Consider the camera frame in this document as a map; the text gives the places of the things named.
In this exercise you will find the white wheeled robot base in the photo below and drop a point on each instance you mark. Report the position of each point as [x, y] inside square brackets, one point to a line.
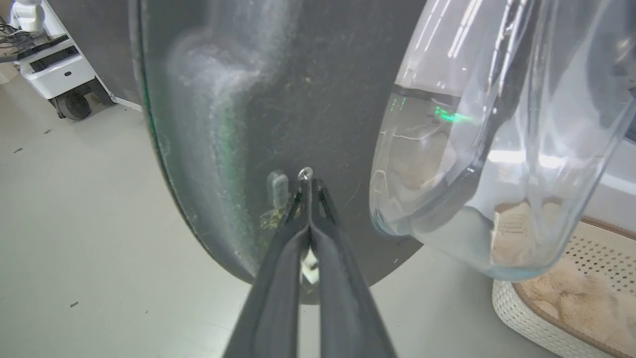
[49, 54]

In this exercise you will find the white perforated laundry basket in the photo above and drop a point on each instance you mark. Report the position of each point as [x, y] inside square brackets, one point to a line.
[586, 298]

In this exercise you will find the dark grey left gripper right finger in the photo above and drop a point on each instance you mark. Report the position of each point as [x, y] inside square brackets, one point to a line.
[348, 303]

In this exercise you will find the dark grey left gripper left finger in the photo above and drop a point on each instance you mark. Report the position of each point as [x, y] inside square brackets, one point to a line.
[271, 303]

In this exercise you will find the beige fluffy cloth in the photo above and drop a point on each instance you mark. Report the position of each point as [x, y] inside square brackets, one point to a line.
[591, 303]

